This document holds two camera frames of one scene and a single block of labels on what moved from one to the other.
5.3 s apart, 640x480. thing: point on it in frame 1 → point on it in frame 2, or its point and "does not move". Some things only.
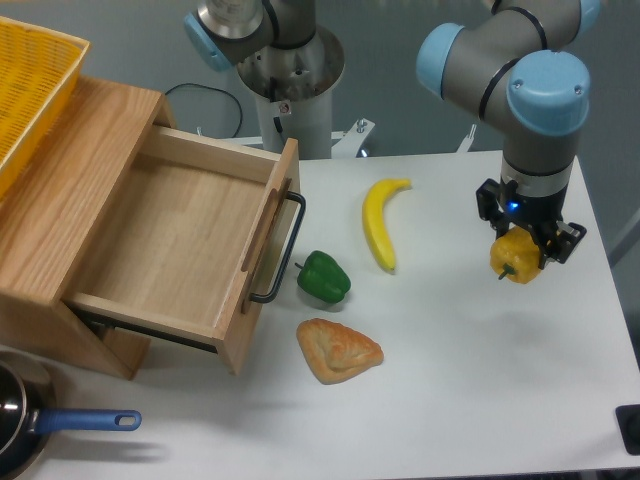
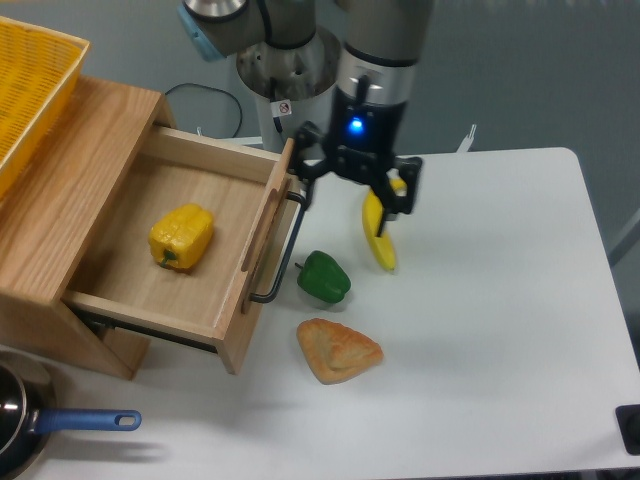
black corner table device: (628, 418) does not move
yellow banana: (375, 201) does not move
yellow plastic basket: (38, 71) does not move
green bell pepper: (323, 278) does not move
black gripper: (539, 214) → (362, 139)
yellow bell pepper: (516, 256) → (180, 235)
